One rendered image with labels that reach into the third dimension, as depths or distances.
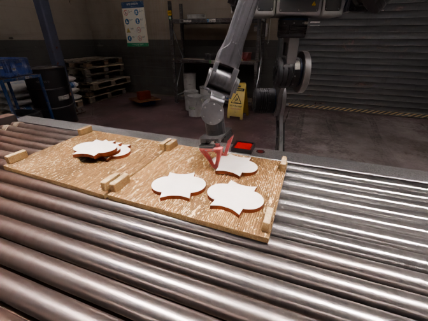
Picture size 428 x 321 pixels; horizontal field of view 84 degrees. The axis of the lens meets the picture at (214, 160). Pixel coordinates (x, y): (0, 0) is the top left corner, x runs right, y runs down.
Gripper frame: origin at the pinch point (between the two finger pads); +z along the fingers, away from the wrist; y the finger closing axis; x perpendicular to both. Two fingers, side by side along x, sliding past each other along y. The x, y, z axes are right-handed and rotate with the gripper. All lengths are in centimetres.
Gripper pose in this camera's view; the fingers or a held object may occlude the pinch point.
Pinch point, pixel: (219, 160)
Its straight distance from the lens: 74.0
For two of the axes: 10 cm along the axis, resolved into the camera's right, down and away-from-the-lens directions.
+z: 1.3, 9.0, 4.2
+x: 9.2, 0.5, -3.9
